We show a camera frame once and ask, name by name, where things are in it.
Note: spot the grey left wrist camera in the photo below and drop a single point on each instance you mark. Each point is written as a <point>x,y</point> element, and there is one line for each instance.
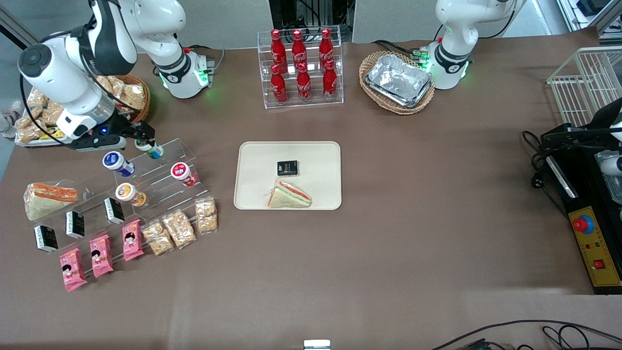
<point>611,166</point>

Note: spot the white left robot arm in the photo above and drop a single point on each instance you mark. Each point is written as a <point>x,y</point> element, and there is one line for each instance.
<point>457,29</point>

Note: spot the brown round wicker basket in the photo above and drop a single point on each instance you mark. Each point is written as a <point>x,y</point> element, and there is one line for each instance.
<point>146,104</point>

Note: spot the grey metal shelf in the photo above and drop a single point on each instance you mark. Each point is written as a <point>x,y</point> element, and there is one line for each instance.
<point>588,12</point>

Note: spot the orange gum bottle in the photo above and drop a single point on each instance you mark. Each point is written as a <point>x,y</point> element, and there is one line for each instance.
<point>127,193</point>

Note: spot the white plastic bin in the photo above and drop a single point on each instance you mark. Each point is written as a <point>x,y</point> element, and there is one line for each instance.
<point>20,141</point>

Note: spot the light oval wicker basket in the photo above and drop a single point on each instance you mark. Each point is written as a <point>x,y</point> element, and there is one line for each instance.
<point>369,63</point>

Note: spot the red gum bottle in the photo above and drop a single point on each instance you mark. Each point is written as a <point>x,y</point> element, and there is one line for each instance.
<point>182,172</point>

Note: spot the pink snack packet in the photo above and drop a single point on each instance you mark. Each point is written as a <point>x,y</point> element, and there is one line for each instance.
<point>73,270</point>
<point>132,240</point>
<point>101,256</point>

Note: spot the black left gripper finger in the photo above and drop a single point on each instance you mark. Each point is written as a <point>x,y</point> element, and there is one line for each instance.
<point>568,133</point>
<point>568,144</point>

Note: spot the clear acrylic bottle rack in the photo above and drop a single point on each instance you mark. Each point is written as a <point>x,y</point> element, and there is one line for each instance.
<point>262,104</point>

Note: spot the black equipment rack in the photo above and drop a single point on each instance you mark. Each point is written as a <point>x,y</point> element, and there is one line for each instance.
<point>311,14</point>

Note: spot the blue gum bottle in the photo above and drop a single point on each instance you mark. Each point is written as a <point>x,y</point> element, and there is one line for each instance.
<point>115,161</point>

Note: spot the yellow snack packet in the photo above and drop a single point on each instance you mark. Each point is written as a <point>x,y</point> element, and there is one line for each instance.
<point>51,133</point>

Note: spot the white pink shoe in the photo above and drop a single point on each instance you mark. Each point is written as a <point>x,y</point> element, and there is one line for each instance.
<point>9,119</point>

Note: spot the red cola bottle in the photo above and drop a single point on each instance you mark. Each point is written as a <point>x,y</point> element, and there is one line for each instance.
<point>298,48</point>
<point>330,82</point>
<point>304,86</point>
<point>279,87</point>
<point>325,46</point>
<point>277,48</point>

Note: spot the wrapped triangle sandwich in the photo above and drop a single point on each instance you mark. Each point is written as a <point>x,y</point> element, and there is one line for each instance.
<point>286,197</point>
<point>46,201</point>

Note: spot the black yellow control box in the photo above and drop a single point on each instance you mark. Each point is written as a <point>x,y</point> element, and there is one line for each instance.
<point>595,253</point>

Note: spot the black metal bar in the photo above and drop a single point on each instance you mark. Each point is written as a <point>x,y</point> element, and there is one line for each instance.
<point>14,31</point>

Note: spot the aluminium foil tray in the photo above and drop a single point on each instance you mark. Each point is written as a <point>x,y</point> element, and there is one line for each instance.
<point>398,80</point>

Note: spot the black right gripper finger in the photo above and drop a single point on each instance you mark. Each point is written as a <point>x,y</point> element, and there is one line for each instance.
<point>133,131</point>
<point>150,133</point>

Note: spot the clear acrylic tiered stand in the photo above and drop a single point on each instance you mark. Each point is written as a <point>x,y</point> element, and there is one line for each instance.
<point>92,194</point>
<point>165,204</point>

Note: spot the black tissue pack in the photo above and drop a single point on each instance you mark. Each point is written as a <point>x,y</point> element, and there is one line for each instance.
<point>46,238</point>
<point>114,210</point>
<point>75,224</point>
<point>287,168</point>

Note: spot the cream plastic tray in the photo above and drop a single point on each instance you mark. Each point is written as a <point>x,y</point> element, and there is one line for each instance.
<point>316,160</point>

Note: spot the small white box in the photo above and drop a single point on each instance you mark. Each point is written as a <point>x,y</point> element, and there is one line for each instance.
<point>317,344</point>

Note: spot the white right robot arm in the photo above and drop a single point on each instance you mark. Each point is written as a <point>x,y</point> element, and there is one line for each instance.
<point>58,73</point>

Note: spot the clear bag of crackers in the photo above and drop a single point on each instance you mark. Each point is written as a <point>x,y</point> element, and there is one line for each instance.
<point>28,121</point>
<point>104,85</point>
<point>36,99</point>
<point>52,114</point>
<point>206,215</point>
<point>134,97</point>
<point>158,238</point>
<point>119,86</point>
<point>179,228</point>
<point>31,134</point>

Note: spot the green gum bottle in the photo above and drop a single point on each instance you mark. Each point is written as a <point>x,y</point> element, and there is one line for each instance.
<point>155,151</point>

